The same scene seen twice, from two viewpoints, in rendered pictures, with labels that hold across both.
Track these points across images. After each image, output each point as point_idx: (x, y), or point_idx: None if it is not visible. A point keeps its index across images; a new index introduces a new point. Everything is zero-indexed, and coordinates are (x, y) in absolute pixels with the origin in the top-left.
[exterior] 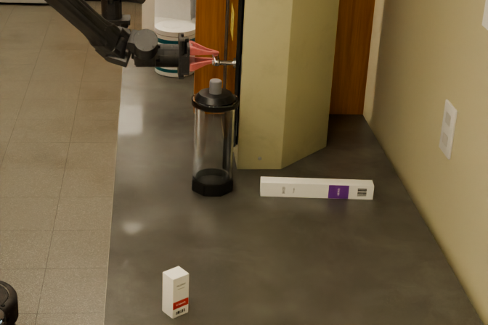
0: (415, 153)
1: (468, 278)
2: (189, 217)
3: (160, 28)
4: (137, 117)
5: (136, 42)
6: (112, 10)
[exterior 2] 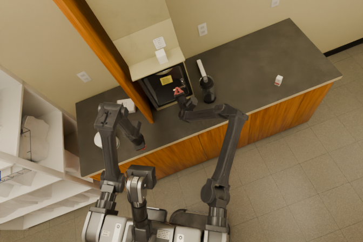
0: (182, 51)
1: (229, 39)
2: (230, 97)
3: None
4: (163, 138)
5: (196, 102)
6: (140, 138)
